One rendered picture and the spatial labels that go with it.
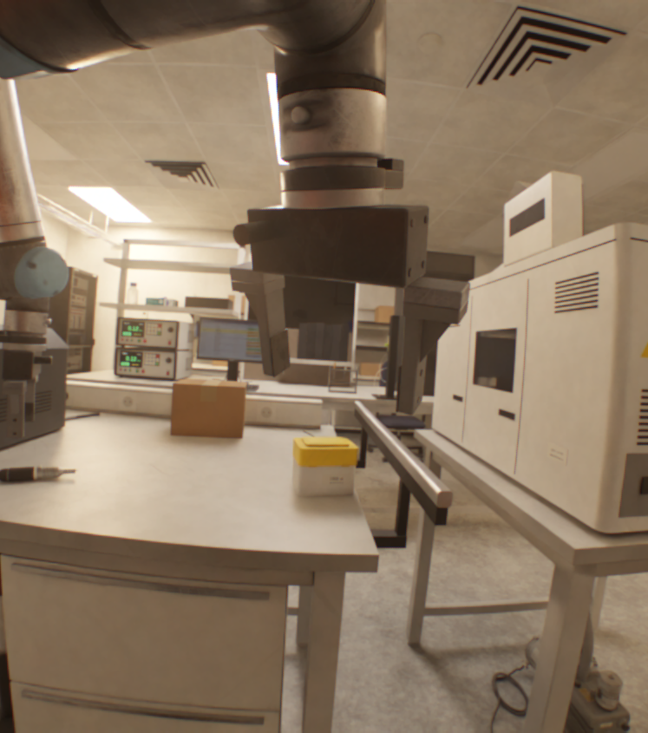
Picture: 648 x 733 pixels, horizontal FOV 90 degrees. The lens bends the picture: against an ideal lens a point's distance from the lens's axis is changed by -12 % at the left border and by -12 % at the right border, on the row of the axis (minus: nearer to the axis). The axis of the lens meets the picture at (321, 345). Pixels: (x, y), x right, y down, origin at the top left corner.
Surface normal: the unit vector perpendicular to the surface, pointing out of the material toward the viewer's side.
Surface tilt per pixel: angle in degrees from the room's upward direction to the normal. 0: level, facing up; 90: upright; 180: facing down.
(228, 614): 90
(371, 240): 113
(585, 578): 90
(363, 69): 108
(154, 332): 90
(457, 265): 90
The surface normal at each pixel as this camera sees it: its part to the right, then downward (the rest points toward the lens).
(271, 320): 0.85, 0.18
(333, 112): -0.05, 0.40
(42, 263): 0.98, 0.07
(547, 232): -1.00, -0.07
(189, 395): 0.18, 0.00
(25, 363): 0.55, 0.04
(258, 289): -0.52, 0.36
